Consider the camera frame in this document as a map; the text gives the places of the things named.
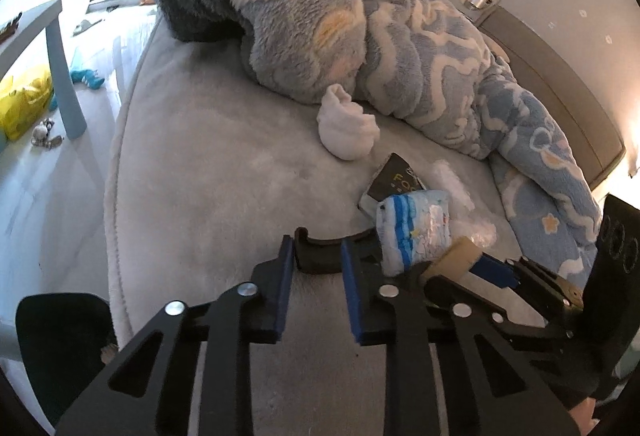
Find light blue table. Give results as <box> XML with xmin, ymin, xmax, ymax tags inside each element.
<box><xmin>0</xmin><ymin>0</ymin><xmax>86</xmax><ymax>140</ymax></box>

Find crumpled clear plastic film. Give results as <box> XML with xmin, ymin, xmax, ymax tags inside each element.
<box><xmin>452</xmin><ymin>219</ymin><xmax>497</xmax><ymax>249</ymax></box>

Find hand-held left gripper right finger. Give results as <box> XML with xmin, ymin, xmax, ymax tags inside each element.
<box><xmin>341</xmin><ymin>239</ymin><xmax>582</xmax><ymax>436</ymax></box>

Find clear plastic wrapper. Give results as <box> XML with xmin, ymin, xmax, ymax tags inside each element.
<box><xmin>432</xmin><ymin>159</ymin><xmax>476</xmax><ymax>212</ymax></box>

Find small grey toy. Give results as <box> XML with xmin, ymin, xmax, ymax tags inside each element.
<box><xmin>31</xmin><ymin>120</ymin><xmax>65</xmax><ymax>148</ymax></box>

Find black tissue pack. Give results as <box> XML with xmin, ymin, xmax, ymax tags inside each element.
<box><xmin>359</xmin><ymin>153</ymin><xmax>426</xmax><ymax>217</ymax></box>

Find blue cloud pattern fleece blanket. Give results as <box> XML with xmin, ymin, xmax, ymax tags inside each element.
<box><xmin>150</xmin><ymin>0</ymin><xmax>603</xmax><ymax>279</ymax></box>

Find teal plush toy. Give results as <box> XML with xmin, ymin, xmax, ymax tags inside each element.
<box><xmin>69</xmin><ymin>65</ymin><xmax>105</xmax><ymax>90</ymax></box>

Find beige cardboard piece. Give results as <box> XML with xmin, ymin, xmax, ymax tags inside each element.
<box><xmin>425</xmin><ymin>237</ymin><xmax>483</xmax><ymax>289</ymax></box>

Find grey padded headboard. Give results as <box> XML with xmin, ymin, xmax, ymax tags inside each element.
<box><xmin>475</xmin><ymin>6</ymin><xmax>628</xmax><ymax>189</ymax></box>

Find grey bed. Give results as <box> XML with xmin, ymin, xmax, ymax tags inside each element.
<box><xmin>102</xmin><ymin>14</ymin><xmax>601</xmax><ymax>436</ymax></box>

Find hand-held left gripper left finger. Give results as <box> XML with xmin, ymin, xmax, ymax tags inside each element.
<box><xmin>55</xmin><ymin>235</ymin><xmax>296</xmax><ymax>436</ymax></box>

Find white balled socks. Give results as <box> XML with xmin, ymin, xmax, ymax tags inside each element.
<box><xmin>316</xmin><ymin>85</ymin><xmax>381</xmax><ymax>161</ymax></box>

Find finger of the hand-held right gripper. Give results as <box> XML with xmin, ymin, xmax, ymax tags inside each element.
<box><xmin>470</xmin><ymin>253</ymin><xmax>583</xmax><ymax>313</ymax></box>
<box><xmin>425</xmin><ymin>273</ymin><xmax>566</xmax><ymax>343</ymax></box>

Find yellow plastic bag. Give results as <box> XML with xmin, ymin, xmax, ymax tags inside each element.
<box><xmin>0</xmin><ymin>69</ymin><xmax>54</xmax><ymax>140</ymax></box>

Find black chair seat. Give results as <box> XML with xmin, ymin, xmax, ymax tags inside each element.
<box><xmin>15</xmin><ymin>293</ymin><xmax>119</xmax><ymax>412</ymax></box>

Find blue white diaper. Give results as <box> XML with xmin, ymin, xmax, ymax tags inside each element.
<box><xmin>376</xmin><ymin>189</ymin><xmax>453</xmax><ymax>277</ymax></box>

